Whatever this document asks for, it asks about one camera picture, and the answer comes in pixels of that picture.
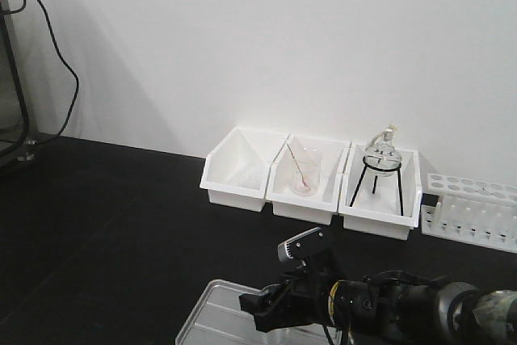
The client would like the white storage bin left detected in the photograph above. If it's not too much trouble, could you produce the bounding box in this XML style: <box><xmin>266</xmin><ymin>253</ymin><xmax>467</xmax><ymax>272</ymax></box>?
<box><xmin>200</xmin><ymin>126</ymin><xmax>288</xmax><ymax>212</ymax></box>

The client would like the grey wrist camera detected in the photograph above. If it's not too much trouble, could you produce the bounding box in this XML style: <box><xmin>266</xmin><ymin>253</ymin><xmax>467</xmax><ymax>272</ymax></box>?
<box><xmin>277</xmin><ymin>227</ymin><xmax>326</xmax><ymax>263</ymax></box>

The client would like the round glass flask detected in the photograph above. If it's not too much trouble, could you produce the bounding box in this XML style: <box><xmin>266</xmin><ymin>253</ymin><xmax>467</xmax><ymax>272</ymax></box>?
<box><xmin>364</xmin><ymin>126</ymin><xmax>402</xmax><ymax>177</ymax></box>

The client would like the black wire tripod stand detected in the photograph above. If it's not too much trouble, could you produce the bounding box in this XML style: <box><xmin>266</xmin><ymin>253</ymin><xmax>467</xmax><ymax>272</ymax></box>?
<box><xmin>349</xmin><ymin>156</ymin><xmax>404</xmax><ymax>216</ymax></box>

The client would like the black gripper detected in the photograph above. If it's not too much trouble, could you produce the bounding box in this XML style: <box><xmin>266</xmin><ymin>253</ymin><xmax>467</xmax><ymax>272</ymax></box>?
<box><xmin>238</xmin><ymin>247</ymin><xmax>343</xmax><ymax>332</ymax></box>

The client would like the black hanging cable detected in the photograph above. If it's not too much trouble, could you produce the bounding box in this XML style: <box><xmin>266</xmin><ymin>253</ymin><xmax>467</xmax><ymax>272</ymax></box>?
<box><xmin>0</xmin><ymin>0</ymin><xmax>80</xmax><ymax>160</ymax></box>

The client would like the grey metal equipment frame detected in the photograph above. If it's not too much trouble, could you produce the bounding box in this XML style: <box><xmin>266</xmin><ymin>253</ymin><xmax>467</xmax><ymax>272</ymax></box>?
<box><xmin>1</xmin><ymin>0</ymin><xmax>38</xmax><ymax>172</ymax></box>

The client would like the glass stirring rod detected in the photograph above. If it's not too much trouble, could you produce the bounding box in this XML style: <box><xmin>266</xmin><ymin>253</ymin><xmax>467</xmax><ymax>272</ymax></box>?
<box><xmin>287</xmin><ymin>144</ymin><xmax>310</xmax><ymax>191</ymax></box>

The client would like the white storage bin middle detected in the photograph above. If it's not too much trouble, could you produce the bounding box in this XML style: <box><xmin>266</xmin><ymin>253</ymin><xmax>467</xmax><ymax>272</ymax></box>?
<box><xmin>266</xmin><ymin>134</ymin><xmax>351</xmax><ymax>225</ymax></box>

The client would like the silver metal tray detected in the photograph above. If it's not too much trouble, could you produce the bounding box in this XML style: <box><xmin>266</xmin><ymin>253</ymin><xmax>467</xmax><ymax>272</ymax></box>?
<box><xmin>175</xmin><ymin>280</ymin><xmax>352</xmax><ymax>344</ymax></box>

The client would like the small glass beaker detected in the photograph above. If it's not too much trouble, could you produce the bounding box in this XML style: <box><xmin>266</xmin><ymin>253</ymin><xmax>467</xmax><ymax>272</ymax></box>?
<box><xmin>290</xmin><ymin>148</ymin><xmax>321</xmax><ymax>197</ymax></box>

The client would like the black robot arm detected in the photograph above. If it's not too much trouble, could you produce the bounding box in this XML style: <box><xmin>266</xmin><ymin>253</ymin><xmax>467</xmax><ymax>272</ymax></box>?
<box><xmin>239</xmin><ymin>249</ymin><xmax>516</xmax><ymax>344</ymax></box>

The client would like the white storage bin right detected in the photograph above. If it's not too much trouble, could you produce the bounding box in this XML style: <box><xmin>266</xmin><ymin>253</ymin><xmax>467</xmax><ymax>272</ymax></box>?
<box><xmin>338</xmin><ymin>142</ymin><xmax>422</xmax><ymax>241</ymax></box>

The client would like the white storage bin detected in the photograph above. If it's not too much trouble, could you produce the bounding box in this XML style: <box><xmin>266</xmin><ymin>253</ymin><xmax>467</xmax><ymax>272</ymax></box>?
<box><xmin>200</xmin><ymin>126</ymin><xmax>288</xmax><ymax>212</ymax></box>
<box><xmin>338</xmin><ymin>142</ymin><xmax>422</xmax><ymax>241</ymax></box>
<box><xmin>266</xmin><ymin>134</ymin><xmax>351</xmax><ymax>225</ymax></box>

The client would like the white test tube rack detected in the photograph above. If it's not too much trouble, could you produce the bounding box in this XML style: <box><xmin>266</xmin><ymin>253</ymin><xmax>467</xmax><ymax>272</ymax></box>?
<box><xmin>421</xmin><ymin>173</ymin><xmax>516</xmax><ymax>253</ymax></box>

